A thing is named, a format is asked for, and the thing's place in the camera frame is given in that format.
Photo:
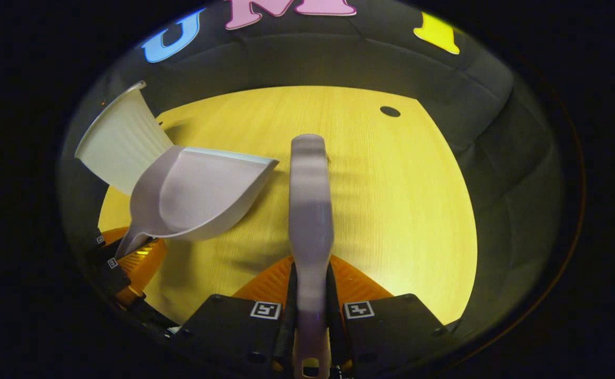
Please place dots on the pink small broom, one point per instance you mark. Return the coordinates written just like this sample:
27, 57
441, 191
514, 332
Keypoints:
311, 210

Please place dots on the pink dustpan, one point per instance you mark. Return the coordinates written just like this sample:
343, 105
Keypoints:
202, 195

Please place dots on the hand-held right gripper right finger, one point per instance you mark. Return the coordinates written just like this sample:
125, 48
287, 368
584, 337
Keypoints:
391, 331

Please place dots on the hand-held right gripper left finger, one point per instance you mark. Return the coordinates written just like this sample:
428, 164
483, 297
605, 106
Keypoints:
228, 331

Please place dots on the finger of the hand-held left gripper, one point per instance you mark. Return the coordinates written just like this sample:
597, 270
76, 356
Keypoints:
111, 237
139, 263

